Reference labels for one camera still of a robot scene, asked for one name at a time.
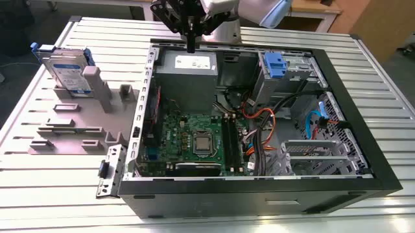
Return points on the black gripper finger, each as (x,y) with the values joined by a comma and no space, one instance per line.
(217,26)
(163,14)

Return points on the hard disk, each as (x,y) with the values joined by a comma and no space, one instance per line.
(70,72)

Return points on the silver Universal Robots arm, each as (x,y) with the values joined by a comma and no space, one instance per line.
(223,34)

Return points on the metal disk bay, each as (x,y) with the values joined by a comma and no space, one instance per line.
(312,157)

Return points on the blue drive latch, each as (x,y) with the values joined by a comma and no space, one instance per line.
(274,65)

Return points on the grey power supply unit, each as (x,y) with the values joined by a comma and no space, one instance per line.
(189,89)

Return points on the metal optical drive cage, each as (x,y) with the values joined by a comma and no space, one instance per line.
(275,87)

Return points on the green motherboard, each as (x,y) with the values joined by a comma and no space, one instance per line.
(201,121)

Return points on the CPU socket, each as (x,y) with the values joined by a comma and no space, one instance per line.
(205,133)

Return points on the grey parts rack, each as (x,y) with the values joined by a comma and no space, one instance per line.
(87,116)

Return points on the black RAM slot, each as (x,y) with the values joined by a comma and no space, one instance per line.
(237,143)
(227,143)

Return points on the silver CPU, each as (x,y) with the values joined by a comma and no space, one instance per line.
(205,143)

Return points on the wooden cabinet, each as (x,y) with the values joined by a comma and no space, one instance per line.
(382,29)

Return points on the green RAM stick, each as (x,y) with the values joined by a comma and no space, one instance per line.
(70,131)

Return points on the black graphics card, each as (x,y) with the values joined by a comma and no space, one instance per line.
(198,168)

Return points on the black chair caster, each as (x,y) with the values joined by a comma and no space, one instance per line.
(408,49)

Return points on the black open PC case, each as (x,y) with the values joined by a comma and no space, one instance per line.
(227,201)

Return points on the wooden desk white frame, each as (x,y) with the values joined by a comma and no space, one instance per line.
(325,9)

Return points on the metal card retainer bracket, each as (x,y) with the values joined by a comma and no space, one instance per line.
(114,170)

